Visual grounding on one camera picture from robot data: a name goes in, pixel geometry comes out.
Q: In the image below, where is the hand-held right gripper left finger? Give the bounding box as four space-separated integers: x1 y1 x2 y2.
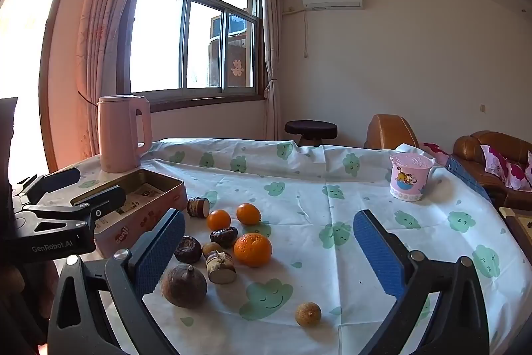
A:
47 208 186 355

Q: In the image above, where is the pink floral pillow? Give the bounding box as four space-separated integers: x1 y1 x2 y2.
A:
480 144 532 191

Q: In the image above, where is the black tall box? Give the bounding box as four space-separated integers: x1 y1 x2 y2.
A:
0 97 19 214

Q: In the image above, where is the air conditioner hose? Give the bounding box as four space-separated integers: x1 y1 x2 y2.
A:
303 9 311 60

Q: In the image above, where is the pink metal tin box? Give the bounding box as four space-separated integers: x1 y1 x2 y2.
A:
71 168 189 259

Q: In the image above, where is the large brown taro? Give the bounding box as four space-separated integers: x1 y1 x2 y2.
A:
161 264 208 308

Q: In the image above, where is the narrow tied pink curtain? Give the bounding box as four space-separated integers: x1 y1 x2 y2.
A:
261 0 283 141

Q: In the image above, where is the pink cartoon cup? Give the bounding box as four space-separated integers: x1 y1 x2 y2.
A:
389 154 436 202

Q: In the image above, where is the large orange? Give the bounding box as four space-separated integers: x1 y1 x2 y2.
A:
233 233 273 268

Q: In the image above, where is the wooden side table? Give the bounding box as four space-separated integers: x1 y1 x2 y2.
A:
499 206 532 256

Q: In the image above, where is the brown leather sofa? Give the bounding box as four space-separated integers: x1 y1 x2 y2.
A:
452 130 532 210

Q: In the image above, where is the small orange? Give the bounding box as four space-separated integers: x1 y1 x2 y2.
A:
236 203 262 225
206 209 232 232

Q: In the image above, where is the brown longan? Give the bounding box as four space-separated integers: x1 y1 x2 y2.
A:
295 302 323 327

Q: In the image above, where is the wooden framed sliding window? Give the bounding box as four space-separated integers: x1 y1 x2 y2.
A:
117 0 267 106

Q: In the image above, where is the dark brown date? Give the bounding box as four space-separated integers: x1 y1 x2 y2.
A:
210 226 239 249

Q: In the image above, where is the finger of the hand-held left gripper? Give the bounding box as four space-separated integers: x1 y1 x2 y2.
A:
12 166 81 208
12 185 126 243

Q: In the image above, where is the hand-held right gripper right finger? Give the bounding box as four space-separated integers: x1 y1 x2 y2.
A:
352 209 490 355

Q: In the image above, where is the pink electric kettle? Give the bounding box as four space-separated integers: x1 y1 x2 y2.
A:
97 95 153 174

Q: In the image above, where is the wooden framed glass door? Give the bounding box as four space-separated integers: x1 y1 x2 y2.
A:
0 0 98 173

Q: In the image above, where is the sugarcane piece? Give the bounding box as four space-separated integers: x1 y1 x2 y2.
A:
205 251 237 284
187 197 210 219

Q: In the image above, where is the printed paper leaflet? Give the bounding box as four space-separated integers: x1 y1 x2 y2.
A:
118 184 167 210

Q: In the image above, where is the dark round stool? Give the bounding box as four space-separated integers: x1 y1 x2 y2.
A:
285 120 338 147

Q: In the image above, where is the blue plaid cloth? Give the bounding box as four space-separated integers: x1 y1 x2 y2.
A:
445 154 493 202

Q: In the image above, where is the cloud print tablecloth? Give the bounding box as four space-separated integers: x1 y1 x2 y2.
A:
54 138 532 355

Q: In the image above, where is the wide pink floral curtain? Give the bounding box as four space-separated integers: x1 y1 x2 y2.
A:
75 0 162 168

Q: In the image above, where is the pink floral cloth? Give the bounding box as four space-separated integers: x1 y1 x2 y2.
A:
422 143 452 166

